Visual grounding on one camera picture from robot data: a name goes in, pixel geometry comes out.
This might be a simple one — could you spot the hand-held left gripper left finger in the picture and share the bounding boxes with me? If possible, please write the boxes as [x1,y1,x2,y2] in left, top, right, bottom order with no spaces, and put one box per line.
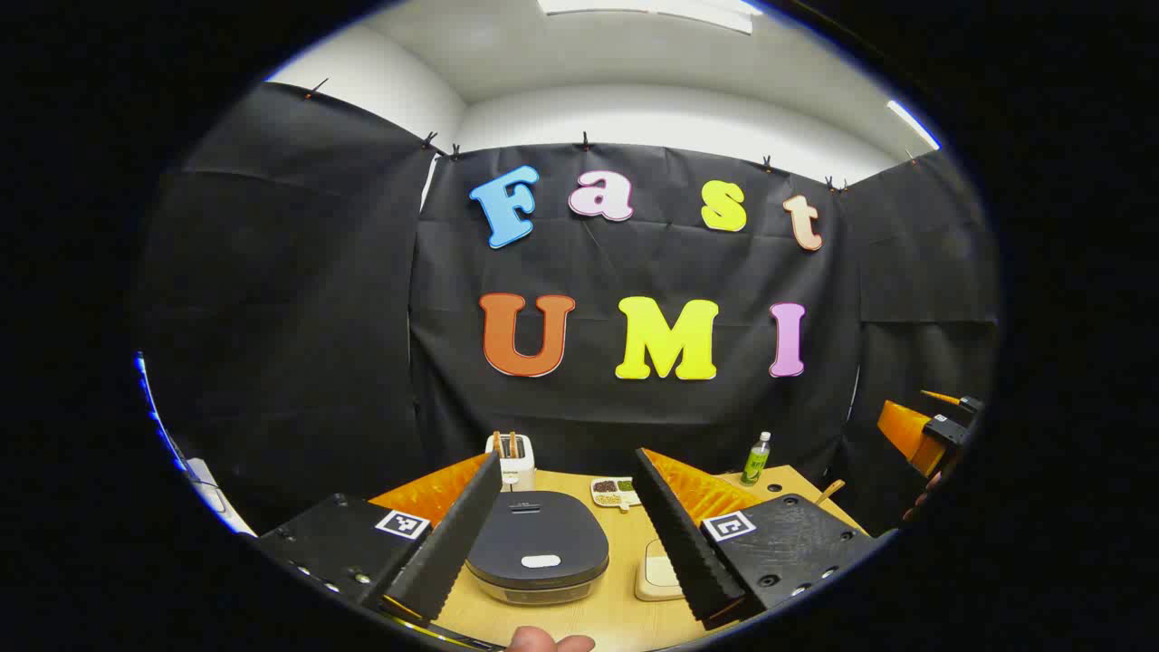
[256,450,504,628]

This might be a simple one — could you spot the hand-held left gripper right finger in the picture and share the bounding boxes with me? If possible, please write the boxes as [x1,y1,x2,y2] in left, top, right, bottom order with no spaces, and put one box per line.
[631,447,884,632]

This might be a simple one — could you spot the clear rice box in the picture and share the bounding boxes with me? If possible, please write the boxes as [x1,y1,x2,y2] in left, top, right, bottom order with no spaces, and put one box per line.
[634,538,686,603]

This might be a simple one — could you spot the dark grey rice cooker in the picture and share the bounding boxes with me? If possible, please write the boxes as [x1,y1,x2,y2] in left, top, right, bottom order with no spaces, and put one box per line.
[465,490,610,606]

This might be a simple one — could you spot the white divided bean dish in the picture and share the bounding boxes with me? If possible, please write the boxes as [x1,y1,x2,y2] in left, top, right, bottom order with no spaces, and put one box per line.
[590,476,642,513]

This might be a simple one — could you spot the white toaster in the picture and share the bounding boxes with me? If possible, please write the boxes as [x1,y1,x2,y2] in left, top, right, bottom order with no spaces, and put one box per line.
[485,432,536,493]

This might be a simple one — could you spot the green drink bottle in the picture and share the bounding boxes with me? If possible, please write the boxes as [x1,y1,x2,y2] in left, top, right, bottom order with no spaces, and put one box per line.
[741,431,772,488]

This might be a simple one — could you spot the black backdrop cloth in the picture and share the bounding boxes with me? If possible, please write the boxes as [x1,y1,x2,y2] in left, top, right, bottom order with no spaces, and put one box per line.
[136,80,1001,535]

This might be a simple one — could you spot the white side table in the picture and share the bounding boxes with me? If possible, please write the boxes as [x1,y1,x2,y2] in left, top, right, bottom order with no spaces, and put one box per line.
[186,457,256,537]

